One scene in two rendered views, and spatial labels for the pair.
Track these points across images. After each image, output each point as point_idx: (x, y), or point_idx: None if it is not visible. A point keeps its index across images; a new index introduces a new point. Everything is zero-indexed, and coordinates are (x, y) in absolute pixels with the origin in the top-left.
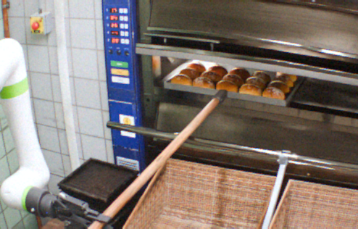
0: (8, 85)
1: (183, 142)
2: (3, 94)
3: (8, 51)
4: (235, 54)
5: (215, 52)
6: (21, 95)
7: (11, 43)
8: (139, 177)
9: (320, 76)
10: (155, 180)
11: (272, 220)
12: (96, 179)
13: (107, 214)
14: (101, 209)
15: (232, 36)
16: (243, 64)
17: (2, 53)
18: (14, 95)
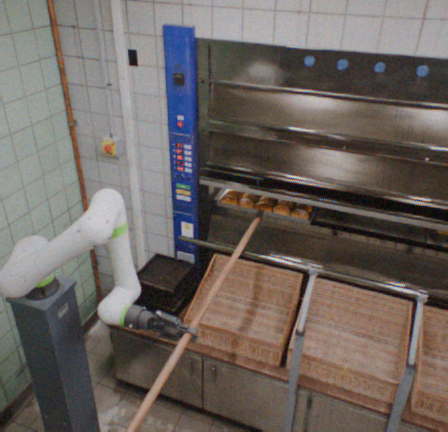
0: None
1: None
2: None
3: (112, 204)
4: (276, 190)
5: (260, 188)
6: (123, 235)
7: (113, 195)
8: (213, 290)
9: (344, 209)
10: (208, 271)
11: (300, 311)
12: (163, 272)
13: (194, 326)
14: (168, 297)
15: (272, 174)
16: (281, 198)
17: (108, 206)
18: (116, 235)
